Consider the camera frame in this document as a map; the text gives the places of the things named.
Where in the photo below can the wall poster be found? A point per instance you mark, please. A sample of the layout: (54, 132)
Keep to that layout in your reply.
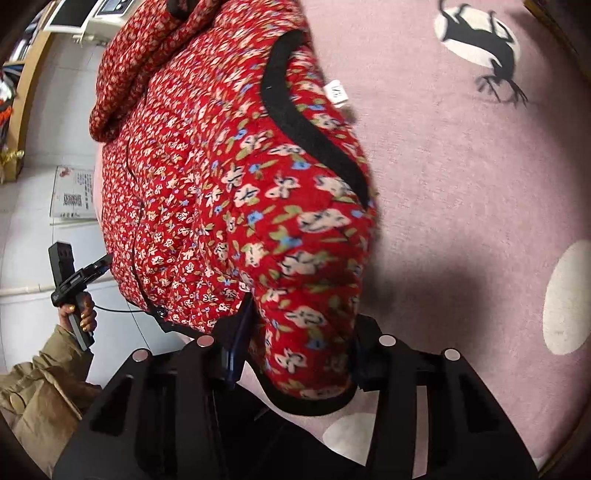
(73, 191)

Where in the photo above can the white machine with round logo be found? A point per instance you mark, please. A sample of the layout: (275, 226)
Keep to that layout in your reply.
(87, 16)

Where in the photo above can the person's left hand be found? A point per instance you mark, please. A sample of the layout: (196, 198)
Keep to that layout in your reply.
(87, 316)

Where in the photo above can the wooden shelf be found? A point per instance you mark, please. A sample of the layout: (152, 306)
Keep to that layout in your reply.
(18, 92)

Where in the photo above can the pink polka dot blanket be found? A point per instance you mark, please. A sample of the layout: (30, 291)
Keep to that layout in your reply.
(461, 207)

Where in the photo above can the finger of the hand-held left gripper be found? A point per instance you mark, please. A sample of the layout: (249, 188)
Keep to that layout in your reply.
(97, 267)

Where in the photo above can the red floral padded jacket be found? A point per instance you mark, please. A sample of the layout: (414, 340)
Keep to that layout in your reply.
(240, 194)

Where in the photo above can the wooden furniture edge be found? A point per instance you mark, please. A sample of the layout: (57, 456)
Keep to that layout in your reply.
(561, 21)

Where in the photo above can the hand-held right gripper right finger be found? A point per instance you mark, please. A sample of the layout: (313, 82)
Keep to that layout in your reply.
(369, 369)

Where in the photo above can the person's left forearm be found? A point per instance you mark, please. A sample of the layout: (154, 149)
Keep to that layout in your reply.
(41, 392)

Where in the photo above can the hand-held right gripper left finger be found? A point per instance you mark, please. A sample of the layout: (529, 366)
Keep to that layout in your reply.
(238, 337)

